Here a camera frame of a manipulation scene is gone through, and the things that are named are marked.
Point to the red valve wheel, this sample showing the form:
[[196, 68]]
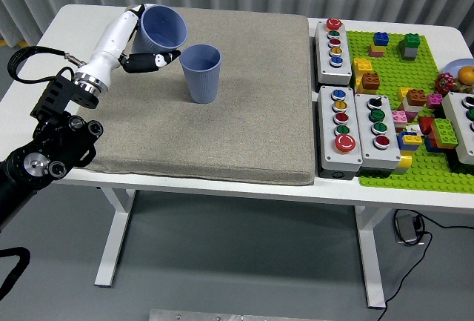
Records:
[[444, 83]]

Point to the blue ribbed plastic cup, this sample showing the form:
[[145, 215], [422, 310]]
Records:
[[163, 26], [201, 83]]

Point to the magenta toy brick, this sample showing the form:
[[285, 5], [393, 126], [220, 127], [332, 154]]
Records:
[[434, 101]]

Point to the light blue plate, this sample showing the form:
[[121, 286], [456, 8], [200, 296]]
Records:
[[452, 67]]

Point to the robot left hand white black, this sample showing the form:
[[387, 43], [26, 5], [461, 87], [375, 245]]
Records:
[[111, 39]]

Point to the yellow cylinder toy piece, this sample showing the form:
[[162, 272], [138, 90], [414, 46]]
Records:
[[405, 159]]

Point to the yellow toy brick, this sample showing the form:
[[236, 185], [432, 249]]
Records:
[[362, 66], [358, 83], [403, 94], [377, 48], [412, 139]]

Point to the orange fruit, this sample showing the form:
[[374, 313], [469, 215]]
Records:
[[466, 74]]

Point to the red toy brick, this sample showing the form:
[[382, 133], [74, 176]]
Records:
[[426, 125]]

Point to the brown toy brick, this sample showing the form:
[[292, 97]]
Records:
[[371, 81]]

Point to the orange toy brick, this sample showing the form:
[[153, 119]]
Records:
[[416, 97]]

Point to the pink toy brick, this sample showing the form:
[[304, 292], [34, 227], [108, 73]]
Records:
[[376, 54], [399, 116]]

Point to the green studded baseplate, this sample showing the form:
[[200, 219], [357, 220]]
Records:
[[392, 72]]

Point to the grey power adapter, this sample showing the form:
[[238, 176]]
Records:
[[405, 228]]

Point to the large green toy brick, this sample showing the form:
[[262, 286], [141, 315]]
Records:
[[444, 132]]

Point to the grey five-button control box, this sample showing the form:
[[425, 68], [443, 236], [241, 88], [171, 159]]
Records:
[[329, 158], [326, 72]]

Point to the grey toy brick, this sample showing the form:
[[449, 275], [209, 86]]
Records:
[[410, 54]]

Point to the grey control box black buttons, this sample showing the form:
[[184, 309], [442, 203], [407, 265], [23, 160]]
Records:
[[457, 128]]

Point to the white toy brick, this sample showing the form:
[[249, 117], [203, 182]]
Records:
[[409, 108]]

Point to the blue toy brick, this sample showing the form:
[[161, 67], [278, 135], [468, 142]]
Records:
[[381, 38], [401, 143]]

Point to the grey-brown fabric mat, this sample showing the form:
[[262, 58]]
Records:
[[240, 132]]

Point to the grey four-button control box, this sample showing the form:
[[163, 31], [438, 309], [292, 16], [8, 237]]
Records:
[[377, 156]]

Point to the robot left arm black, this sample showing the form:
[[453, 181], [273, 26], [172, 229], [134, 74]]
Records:
[[55, 143]]

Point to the white table leg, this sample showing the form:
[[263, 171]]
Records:
[[105, 273], [372, 261]]

